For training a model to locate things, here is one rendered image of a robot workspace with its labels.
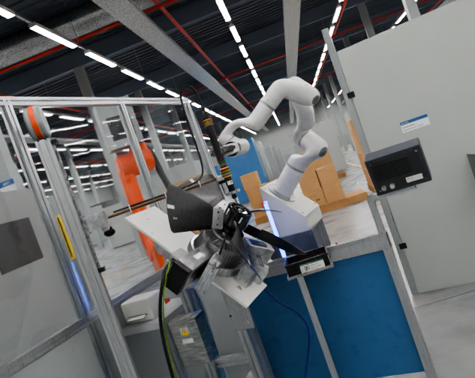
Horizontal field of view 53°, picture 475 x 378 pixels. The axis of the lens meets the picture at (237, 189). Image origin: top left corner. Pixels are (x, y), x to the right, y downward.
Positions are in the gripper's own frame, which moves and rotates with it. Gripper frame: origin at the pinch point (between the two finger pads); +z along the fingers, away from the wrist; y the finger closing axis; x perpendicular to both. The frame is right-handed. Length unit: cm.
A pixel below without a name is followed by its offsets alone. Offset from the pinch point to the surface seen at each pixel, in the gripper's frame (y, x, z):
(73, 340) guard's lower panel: 71, -57, 53
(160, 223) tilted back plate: 36.0, -22.9, 12.3
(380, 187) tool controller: -60, -42, -32
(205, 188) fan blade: 13.0, -14.2, 0.3
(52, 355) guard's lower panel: 71, -57, 66
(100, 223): 48, -13, 38
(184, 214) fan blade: 9.3, -21.0, 32.7
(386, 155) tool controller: -68, -28, -29
